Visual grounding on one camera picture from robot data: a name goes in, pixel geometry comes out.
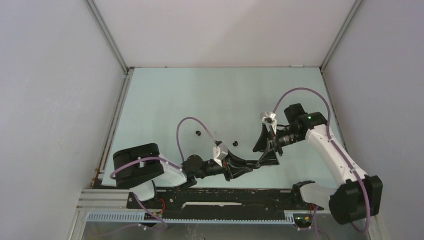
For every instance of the aluminium frame rail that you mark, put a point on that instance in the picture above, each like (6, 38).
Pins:
(343, 30)
(114, 49)

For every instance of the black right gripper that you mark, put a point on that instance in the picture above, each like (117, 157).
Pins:
(269, 157)

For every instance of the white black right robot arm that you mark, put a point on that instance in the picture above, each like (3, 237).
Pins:
(357, 195)

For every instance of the aluminium frame rail left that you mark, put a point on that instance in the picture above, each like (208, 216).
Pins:
(114, 49)

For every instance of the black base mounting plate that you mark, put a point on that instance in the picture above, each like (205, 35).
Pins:
(222, 204)

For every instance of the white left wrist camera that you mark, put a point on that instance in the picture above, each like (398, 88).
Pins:
(219, 153)

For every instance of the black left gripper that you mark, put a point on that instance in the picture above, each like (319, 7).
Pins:
(231, 163)

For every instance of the aluminium frame rail right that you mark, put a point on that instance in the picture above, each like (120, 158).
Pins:
(343, 30)

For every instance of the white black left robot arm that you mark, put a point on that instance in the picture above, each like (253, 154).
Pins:
(137, 168)

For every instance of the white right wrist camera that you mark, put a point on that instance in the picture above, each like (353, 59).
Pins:
(269, 119)

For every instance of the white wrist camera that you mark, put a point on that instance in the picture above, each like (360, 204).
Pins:
(219, 153)
(269, 119)

